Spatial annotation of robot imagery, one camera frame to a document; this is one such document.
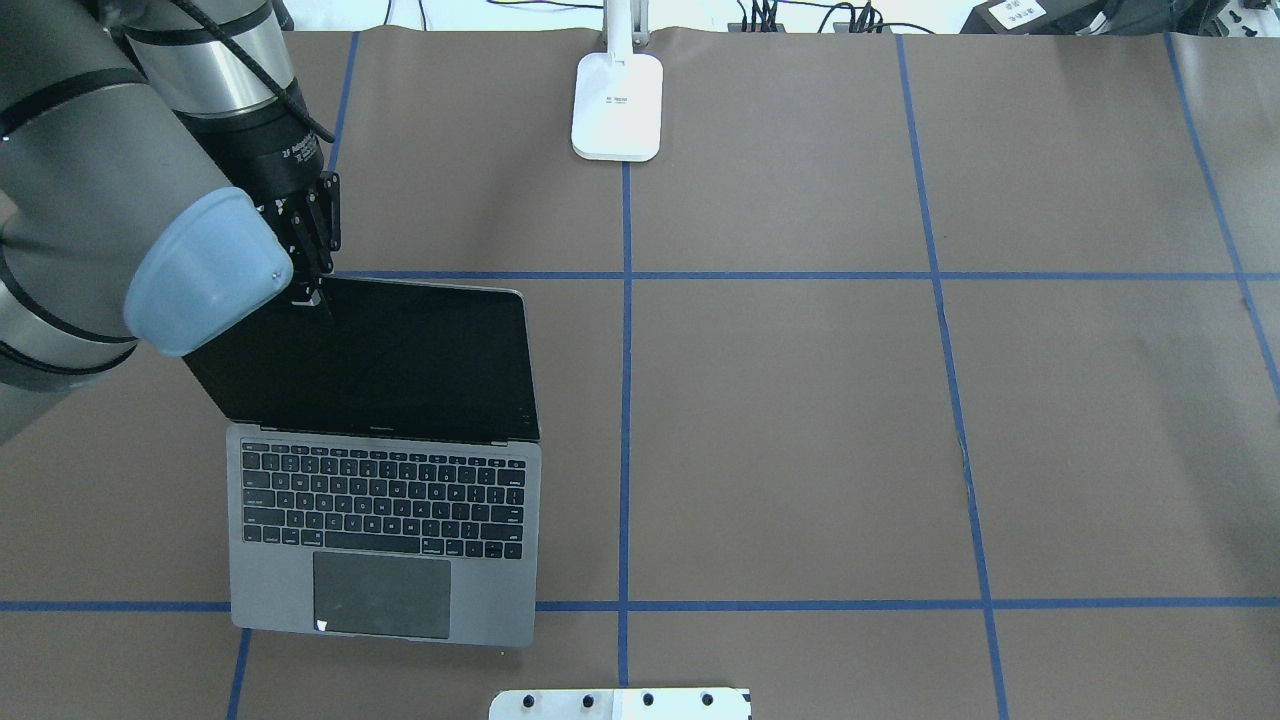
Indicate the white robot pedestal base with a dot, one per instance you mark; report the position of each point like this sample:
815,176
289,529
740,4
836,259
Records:
623,703

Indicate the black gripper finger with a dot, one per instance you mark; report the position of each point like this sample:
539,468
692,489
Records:
308,296

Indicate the white desk lamp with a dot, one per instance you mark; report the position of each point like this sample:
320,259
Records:
617,107

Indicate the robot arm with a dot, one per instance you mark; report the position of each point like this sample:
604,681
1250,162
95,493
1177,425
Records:
167,180

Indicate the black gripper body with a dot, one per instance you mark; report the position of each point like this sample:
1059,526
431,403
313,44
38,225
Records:
262,150

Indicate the grey laptop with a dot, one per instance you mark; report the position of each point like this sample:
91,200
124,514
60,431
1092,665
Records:
383,463

